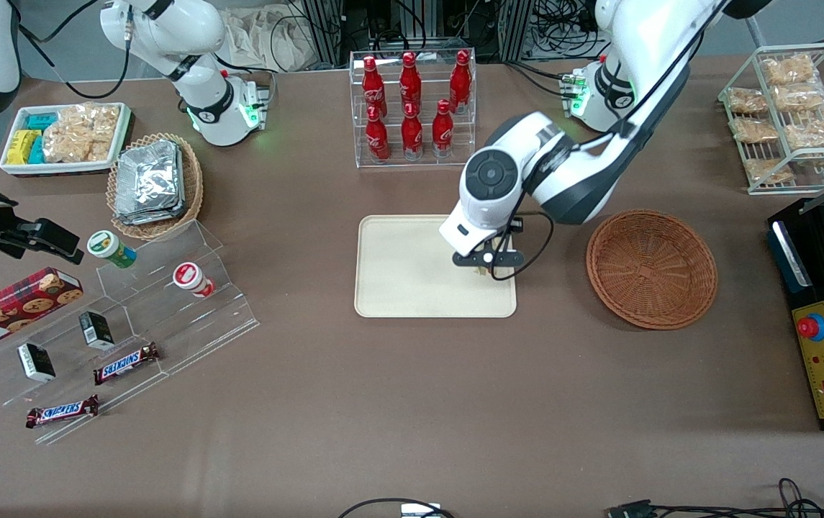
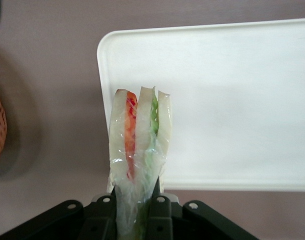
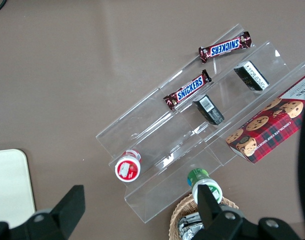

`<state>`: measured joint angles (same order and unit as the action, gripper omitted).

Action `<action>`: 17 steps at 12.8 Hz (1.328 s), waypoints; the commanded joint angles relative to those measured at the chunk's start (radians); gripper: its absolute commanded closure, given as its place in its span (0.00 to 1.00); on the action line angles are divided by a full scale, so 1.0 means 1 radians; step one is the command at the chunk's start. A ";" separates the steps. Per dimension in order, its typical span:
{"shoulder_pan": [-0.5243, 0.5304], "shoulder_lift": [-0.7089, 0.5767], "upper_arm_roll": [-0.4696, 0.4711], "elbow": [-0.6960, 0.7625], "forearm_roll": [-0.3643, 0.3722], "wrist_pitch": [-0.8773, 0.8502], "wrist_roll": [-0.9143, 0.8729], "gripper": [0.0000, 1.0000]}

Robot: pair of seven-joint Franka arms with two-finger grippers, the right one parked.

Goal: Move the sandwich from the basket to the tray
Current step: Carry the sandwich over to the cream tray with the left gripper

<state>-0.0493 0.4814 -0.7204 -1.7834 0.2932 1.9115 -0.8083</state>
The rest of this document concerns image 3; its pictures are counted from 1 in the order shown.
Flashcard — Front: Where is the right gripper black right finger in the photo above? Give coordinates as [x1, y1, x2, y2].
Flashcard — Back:
[189, 184, 245, 240]

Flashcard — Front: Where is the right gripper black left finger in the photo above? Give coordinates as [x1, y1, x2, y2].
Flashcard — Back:
[24, 184, 86, 240]

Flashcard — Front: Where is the tan wicker basket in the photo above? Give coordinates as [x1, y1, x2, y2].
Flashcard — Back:
[169, 193, 240, 240]

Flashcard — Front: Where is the silver foil wrapped snack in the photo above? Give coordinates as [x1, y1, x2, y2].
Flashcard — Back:
[177, 212, 206, 240]

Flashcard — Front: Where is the white cup green lid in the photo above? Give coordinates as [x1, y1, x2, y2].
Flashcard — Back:
[187, 168, 223, 205]

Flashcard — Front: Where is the white cup red lid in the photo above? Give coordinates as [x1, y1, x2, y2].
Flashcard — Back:
[114, 149, 143, 182]

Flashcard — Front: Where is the red tartan cookie box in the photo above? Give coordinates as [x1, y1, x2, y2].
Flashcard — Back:
[225, 72, 305, 165]

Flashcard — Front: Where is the small black box with barcode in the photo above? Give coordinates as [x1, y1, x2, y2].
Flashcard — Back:
[192, 94, 225, 126]

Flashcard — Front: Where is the clear acrylic tiered display stand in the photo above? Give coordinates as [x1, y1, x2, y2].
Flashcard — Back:
[95, 23, 305, 224]

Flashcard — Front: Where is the Snickers chocolate bar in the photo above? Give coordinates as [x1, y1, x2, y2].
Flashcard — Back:
[163, 69, 213, 111]
[198, 31, 253, 64]

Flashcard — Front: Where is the small black box white label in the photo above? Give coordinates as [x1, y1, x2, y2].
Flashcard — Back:
[233, 60, 270, 94]

